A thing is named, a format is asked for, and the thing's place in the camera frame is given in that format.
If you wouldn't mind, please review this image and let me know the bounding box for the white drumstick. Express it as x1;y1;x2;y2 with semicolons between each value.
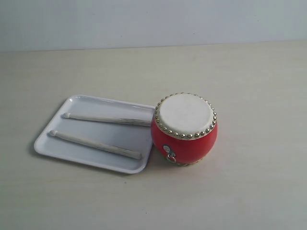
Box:
49;130;142;160
62;113;151;127

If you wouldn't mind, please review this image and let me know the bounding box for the red small drum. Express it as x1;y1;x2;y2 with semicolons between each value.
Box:
151;92;218;165

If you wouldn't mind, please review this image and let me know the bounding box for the white rectangular tray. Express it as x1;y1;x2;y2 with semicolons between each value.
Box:
34;95;154;174

